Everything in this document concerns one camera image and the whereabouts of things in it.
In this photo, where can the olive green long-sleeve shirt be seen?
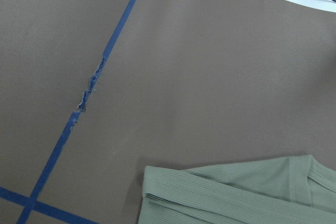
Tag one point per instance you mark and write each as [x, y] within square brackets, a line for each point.
[292, 189]

